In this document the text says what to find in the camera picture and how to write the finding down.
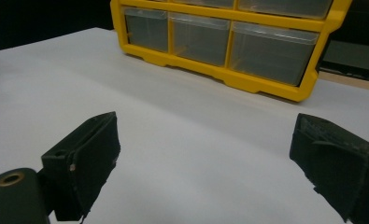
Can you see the white table mat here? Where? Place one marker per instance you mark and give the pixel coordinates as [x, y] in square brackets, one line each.
[188, 140]

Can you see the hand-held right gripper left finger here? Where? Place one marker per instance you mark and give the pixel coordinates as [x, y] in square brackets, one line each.
[85, 161]

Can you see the set of clear drawers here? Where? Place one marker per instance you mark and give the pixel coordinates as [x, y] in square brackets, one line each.
[266, 53]

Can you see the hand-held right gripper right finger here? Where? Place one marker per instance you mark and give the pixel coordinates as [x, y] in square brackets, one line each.
[337, 161]

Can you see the yellow black storage cabinet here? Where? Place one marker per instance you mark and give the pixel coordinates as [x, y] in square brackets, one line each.
[235, 79]

